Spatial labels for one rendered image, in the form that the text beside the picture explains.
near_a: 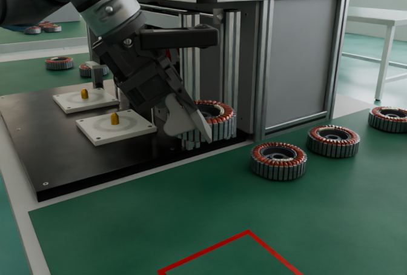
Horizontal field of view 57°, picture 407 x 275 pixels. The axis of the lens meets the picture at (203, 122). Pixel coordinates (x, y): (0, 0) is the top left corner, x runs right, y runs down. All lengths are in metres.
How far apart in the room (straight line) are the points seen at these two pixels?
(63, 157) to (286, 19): 0.57
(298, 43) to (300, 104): 0.16
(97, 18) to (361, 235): 0.50
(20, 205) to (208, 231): 0.33
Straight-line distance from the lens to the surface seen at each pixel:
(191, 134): 0.56
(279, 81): 0.90
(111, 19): 0.52
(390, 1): 7.81
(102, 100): 1.11
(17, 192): 0.77
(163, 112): 0.95
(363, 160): 0.87
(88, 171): 0.75
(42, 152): 0.86
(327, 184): 0.75
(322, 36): 0.98
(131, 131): 0.87
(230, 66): 0.80
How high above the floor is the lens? 1.12
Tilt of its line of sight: 22 degrees down
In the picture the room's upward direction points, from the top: straight up
